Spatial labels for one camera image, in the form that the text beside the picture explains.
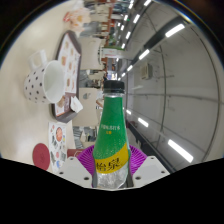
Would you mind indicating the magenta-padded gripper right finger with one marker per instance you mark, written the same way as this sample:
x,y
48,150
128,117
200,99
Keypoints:
x,y
150,168

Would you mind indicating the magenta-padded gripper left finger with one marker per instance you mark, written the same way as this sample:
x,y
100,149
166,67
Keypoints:
x,y
71,168

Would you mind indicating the green drink bottle yellow label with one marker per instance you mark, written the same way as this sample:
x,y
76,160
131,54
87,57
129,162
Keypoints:
x,y
111,133

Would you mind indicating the colourful printed leaflet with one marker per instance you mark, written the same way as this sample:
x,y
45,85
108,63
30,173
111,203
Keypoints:
x,y
57,143

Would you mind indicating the flat round red coaster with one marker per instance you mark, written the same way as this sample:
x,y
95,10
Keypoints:
x,y
40,156

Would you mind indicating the white napkin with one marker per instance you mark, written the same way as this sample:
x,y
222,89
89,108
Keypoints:
x,y
76,105

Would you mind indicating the white mug with black dots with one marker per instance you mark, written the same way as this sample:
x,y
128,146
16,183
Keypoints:
x,y
38,83

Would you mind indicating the dark tray with paper liner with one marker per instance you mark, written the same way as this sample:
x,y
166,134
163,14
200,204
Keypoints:
x,y
68,73

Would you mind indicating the ceiling air conditioner unit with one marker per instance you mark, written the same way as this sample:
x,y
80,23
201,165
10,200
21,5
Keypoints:
x,y
145,71

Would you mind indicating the beige dining chairs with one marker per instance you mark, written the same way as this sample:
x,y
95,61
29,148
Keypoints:
x,y
90,50

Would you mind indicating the ceiling strip lights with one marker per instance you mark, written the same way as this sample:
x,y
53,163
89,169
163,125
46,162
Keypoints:
x,y
175,30

